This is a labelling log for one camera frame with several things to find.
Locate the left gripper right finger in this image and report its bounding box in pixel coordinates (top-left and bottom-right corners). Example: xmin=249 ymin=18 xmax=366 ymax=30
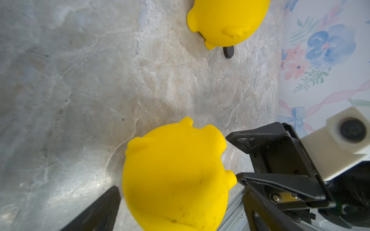
xmin=243 ymin=185 xmax=302 ymax=231

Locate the yellow piggy bank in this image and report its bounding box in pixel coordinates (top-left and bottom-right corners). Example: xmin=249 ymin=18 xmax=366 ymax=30
xmin=122 ymin=117 xmax=237 ymax=231
xmin=187 ymin=0 xmax=270 ymax=50

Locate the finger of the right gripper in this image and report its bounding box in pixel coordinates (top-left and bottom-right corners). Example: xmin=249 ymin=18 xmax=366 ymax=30
xmin=226 ymin=122 xmax=318 ymax=176

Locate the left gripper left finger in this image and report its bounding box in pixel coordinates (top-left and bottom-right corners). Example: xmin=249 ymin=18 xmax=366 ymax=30
xmin=61 ymin=186 xmax=121 ymax=231

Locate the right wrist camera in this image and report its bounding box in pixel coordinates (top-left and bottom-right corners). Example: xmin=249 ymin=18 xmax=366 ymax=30
xmin=301 ymin=106 xmax=370 ymax=182

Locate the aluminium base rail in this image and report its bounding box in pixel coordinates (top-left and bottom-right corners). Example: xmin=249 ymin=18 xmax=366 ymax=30
xmin=217 ymin=190 xmax=250 ymax=231

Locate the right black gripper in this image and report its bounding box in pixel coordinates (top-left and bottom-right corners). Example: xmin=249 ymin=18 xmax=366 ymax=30
xmin=237 ymin=161 xmax=370 ymax=228

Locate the black round rubber plug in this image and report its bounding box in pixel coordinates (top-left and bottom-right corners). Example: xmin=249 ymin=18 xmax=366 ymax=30
xmin=223 ymin=46 xmax=235 ymax=59

